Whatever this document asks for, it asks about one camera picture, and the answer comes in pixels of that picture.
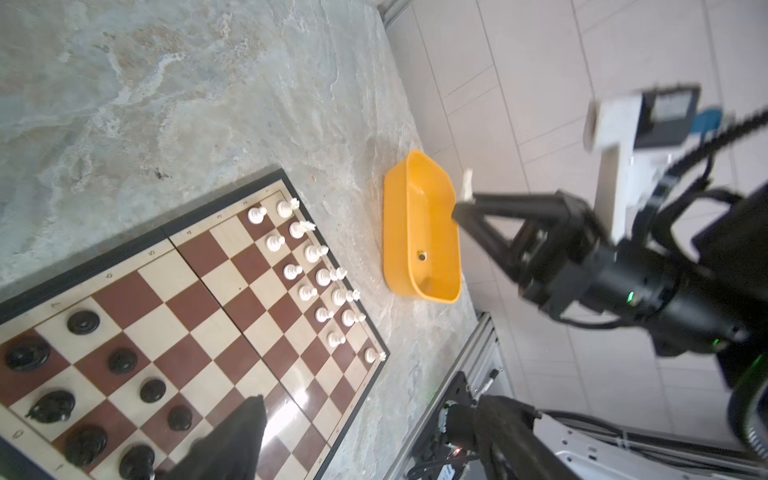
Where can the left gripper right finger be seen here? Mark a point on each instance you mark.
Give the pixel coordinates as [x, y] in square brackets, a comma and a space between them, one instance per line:
[506, 444]

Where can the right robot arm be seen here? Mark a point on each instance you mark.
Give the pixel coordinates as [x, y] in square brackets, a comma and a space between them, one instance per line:
[693, 272]

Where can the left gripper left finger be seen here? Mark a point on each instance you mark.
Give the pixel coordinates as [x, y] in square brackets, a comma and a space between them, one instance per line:
[231, 450]

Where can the yellow plastic bowl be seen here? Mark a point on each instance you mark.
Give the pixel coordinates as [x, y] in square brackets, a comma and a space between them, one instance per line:
[421, 243]

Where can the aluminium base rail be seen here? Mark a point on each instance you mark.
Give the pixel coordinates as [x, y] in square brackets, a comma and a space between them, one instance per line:
[479, 368]

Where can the folding chess board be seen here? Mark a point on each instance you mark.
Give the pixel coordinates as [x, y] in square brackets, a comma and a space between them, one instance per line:
[132, 358]

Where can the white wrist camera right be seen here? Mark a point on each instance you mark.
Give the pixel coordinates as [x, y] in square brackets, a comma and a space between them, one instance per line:
[637, 137]

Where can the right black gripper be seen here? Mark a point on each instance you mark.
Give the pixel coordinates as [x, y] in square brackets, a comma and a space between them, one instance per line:
[549, 256]

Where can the white chess piece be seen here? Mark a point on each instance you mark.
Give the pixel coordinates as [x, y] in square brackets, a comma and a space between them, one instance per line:
[467, 192]

